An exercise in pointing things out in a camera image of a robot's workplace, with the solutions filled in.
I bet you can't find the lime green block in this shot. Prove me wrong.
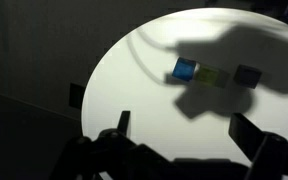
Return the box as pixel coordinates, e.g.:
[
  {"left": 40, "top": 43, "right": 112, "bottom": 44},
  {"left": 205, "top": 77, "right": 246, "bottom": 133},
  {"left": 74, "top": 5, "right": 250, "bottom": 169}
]
[{"left": 193, "top": 64, "right": 230, "bottom": 88}]

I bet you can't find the grey block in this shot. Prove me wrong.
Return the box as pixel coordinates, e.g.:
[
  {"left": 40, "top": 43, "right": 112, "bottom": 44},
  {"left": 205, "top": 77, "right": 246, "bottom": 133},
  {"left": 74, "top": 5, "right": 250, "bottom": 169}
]
[{"left": 233, "top": 64, "right": 263, "bottom": 90}]

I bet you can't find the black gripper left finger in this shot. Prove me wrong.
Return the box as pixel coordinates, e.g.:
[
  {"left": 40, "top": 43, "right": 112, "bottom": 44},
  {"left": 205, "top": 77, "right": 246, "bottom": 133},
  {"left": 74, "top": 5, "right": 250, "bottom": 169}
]
[{"left": 49, "top": 110, "right": 185, "bottom": 180}]

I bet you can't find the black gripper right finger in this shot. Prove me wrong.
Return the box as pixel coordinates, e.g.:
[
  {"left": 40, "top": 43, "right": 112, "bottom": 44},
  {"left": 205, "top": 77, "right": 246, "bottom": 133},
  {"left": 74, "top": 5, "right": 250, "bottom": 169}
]
[{"left": 228, "top": 112, "right": 288, "bottom": 180}]

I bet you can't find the blue block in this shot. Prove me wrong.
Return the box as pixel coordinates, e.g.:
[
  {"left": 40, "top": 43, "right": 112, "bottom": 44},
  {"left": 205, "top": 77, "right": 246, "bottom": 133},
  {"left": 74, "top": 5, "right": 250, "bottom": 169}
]
[{"left": 171, "top": 57, "right": 197, "bottom": 83}]

